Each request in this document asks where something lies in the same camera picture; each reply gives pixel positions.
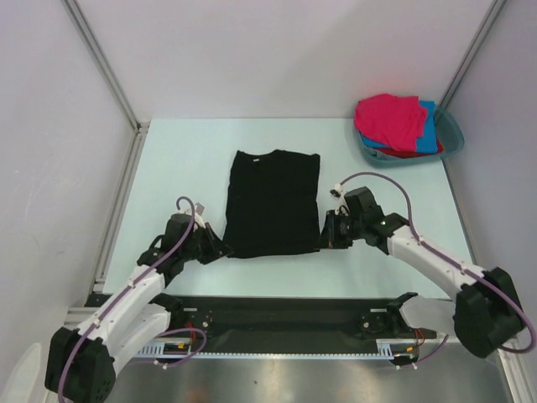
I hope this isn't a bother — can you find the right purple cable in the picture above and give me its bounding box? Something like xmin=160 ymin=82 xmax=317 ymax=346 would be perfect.
xmin=335 ymin=171 xmax=537 ymax=370

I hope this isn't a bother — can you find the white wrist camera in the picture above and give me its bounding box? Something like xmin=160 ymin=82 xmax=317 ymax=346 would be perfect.
xmin=329 ymin=183 xmax=349 ymax=216
xmin=191 ymin=203 xmax=206 ymax=230

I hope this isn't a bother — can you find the right white cable duct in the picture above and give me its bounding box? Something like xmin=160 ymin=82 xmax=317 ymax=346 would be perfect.
xmin=376 ymin=339 xmax=420 ymax=361

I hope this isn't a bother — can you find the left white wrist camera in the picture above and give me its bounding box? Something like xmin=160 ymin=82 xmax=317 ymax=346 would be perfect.
xmin=191 ymin=203 xmax=206 ymax=230

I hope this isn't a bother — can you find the teal plastic basket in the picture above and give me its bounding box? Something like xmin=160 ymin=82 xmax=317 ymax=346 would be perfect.
xmin=354 ymin=106 xmax=465 ymax=169

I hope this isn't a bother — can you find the left white cable duct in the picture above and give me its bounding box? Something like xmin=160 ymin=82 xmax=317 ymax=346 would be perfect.
xmin=133 ymin=338 xmax=191 ymax=359

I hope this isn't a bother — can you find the right aluminium frame post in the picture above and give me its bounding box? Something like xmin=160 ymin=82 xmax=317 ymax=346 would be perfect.
xmin=440 ymin=0 xmax=508 ymax=108

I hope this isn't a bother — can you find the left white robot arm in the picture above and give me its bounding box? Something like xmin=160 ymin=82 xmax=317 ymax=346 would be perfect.
xmin=44 ymin=212 xmax=231 ymax=402

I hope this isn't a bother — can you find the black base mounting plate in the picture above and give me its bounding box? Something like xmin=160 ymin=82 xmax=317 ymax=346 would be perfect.
xmin=155 ymin=295 xmax=437 ymax=356

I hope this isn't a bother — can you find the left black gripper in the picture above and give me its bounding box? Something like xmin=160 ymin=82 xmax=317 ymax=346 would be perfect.
xmin=180 ymin=222 xmax=232 ymax=264

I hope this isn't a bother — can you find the aluminium frame post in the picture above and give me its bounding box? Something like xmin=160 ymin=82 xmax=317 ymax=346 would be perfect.
xmin=61 ymin=0 xmax=142 ymax=131
xmin=440 ymin=0 xmax=508 ymax=108

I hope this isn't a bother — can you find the black t shirt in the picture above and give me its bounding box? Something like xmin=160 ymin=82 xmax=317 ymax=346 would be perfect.
xmin=223 ymin=149 xmax=321 ymax=259

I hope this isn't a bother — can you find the blue t shirt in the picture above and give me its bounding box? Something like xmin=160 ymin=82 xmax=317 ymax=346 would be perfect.
xmin=361 ymin=101 xmax=443 ymax=159

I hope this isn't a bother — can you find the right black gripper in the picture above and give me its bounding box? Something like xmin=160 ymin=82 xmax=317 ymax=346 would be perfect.
xmin=315 ymin=209 xmax=365 ymax=249

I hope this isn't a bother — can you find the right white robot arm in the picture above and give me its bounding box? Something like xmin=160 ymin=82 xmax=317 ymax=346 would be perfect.
xmin=320 ymin=186 xmax=528 ymax=358

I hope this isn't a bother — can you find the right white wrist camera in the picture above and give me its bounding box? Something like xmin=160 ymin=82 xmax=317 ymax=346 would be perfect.
xmin=329 ymin=183 xmax=349 ymax=216

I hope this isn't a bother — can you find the left aluminium frame post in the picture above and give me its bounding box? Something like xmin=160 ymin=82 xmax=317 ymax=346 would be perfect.
xmin=61 ymin=0 xmax=142 ymax=131

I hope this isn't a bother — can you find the pink t shirt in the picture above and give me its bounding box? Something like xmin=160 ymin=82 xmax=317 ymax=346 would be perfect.
xmin=354 ymin=93 xmax=429 ymax=151

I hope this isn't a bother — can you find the white cable duct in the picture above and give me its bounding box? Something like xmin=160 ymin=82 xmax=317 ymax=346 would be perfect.
xmin=133 ymin=338 xmax=191 ymax=359
xmin=376 ymin=339 xmax=420 ymax=361

